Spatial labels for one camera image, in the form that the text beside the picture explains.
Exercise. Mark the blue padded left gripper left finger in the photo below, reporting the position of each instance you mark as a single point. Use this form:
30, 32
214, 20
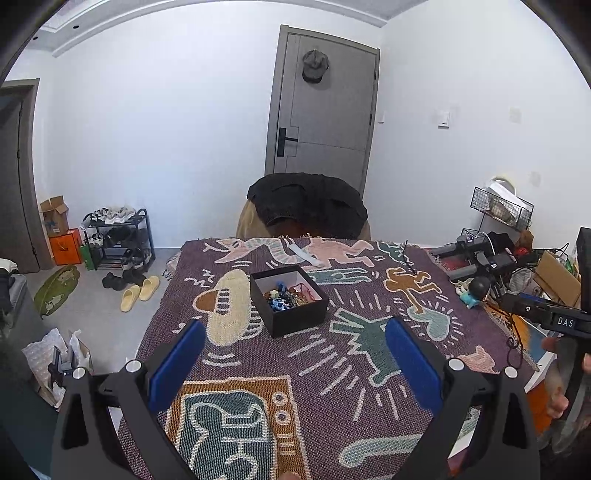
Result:
170, 364

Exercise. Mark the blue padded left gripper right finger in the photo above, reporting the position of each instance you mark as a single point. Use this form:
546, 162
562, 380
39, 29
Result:
419, 361

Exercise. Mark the blue flower bead ornament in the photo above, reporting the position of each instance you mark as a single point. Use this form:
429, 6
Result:
280, 301

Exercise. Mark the black jewelry box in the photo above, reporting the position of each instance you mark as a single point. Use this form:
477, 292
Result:
310, 302

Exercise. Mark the person's right hand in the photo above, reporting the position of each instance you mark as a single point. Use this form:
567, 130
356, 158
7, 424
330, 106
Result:
557, 403

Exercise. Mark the yellow slipper left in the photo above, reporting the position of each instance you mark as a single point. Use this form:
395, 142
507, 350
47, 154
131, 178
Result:
129, 297

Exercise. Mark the yellow slipper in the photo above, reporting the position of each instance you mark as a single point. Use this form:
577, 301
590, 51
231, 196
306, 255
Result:
129, 297
148, 288

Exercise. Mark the yellow slipper right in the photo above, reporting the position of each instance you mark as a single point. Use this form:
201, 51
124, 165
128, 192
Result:
148, 288

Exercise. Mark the open box with packing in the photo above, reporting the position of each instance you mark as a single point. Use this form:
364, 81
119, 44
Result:
51, 359

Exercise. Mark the small figurine blue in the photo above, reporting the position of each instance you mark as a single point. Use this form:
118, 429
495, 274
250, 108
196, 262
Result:
474, 291

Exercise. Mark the black slippers pair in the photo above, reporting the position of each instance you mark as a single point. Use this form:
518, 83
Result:
119, 283

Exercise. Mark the purple patterned woven blanket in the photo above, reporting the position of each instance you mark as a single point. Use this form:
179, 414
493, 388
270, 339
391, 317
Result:
328, 402

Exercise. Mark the green leaf-shaped mat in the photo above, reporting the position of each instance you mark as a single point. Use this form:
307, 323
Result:
56, 290

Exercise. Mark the black shoe rack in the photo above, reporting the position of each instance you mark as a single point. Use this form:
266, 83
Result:
118, 238

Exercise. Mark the white fabric strip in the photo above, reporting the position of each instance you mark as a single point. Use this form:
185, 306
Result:
303, 255

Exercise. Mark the orange box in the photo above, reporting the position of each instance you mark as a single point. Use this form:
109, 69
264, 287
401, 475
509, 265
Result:
66, 248

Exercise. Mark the tan chair back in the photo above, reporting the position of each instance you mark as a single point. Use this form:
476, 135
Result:
250, 226

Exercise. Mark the brown cardboard box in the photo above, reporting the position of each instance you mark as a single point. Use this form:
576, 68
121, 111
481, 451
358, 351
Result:
54, 213

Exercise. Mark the black knitted garment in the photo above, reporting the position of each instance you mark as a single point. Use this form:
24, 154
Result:
314, 202

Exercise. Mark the grey door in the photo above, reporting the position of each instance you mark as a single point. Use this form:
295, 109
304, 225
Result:
333, 120

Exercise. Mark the grey cap on door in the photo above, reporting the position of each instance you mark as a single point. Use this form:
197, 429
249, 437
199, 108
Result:
315, 65

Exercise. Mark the black wire basket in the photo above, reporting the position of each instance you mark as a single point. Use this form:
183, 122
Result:
516, 214

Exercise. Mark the black door handle lock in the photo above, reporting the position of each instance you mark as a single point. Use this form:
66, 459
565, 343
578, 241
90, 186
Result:
282, 140

